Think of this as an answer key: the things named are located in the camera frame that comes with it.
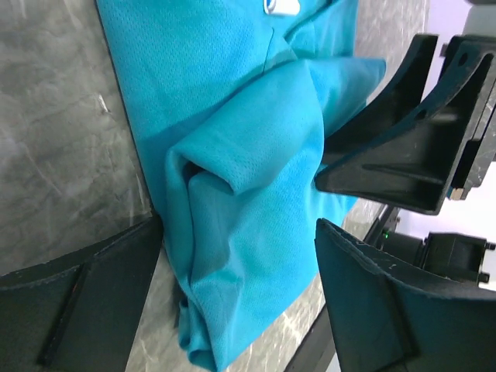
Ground teal t shirt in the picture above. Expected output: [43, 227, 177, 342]
[98, 1, 386, 371]

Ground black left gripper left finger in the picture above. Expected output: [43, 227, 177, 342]
[1, 216, 163, 371]

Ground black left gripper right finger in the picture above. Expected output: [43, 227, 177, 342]
[315, 219, 495, 371]

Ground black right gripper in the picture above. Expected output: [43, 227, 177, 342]
[315, 34, 495, 215]

